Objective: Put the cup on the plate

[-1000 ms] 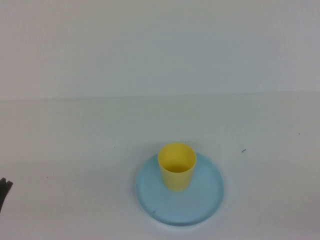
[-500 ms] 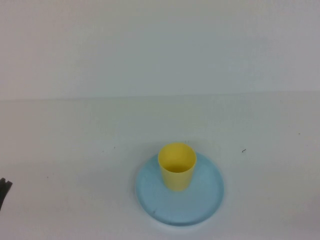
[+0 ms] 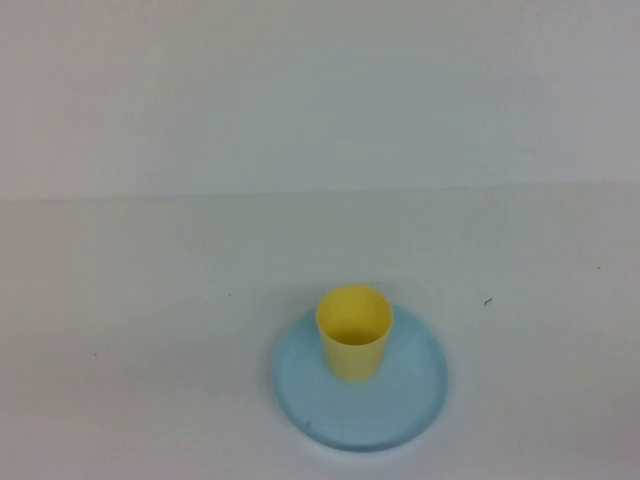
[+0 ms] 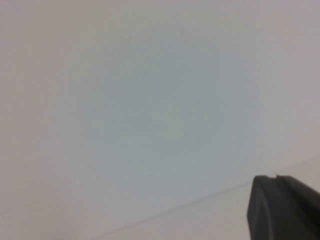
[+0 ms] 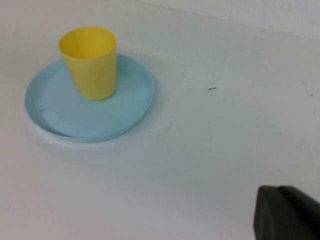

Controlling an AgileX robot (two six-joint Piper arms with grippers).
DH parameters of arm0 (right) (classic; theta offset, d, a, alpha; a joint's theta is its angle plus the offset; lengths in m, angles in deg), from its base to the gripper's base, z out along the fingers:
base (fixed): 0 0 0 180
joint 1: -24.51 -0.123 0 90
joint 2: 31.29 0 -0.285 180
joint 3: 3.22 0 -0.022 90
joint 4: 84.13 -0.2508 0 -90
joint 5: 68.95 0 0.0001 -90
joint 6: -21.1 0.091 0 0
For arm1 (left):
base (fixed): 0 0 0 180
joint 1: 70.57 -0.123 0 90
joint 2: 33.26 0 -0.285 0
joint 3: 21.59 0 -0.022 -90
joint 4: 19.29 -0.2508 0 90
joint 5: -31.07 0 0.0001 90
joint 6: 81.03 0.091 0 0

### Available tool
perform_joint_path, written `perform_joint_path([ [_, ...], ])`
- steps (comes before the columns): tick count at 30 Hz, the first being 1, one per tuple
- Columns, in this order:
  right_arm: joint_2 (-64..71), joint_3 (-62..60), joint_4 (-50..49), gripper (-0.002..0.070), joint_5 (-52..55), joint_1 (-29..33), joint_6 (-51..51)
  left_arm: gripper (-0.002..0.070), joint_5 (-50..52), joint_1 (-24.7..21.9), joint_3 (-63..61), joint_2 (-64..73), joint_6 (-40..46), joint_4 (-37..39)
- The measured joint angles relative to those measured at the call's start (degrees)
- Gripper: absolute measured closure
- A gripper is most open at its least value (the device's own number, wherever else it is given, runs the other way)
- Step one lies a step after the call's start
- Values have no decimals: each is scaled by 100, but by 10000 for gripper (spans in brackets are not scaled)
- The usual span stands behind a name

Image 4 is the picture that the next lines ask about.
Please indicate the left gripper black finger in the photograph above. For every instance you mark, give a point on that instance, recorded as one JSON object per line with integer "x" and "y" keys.
{"x": 280, "y": 212}

